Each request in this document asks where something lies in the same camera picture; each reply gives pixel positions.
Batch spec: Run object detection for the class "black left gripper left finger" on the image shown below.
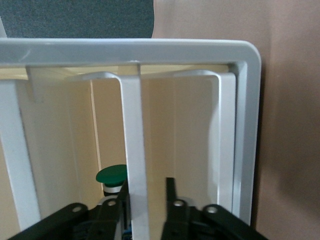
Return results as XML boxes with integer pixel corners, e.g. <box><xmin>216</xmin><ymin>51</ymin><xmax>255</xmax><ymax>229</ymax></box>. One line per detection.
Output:
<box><xmin>7</xmin><ymin>179</ymin><xmax>131</xmax><ymax>240</ymax></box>

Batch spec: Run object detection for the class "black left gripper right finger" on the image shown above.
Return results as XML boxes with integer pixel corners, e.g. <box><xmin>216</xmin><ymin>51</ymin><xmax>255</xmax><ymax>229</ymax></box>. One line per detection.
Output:
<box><xmin>161</xmin><ymin>176</ymin><xmax>270</xmax><ymax>240</ymax></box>

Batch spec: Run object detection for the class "green mushroom push button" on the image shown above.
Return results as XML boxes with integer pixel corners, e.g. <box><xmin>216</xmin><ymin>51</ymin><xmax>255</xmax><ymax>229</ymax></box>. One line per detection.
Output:
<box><xmin>95</xmin><ymin>164</ymin><xmax>128</xmax><ymax>195</ymax></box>

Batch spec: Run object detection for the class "brown table cover sheet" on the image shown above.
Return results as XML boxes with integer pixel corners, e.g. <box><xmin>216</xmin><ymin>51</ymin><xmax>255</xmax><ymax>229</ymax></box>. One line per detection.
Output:
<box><xmin>151</xmin><ymin>0</ymin><xmax>320</xmax><ymax>240</ymax></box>

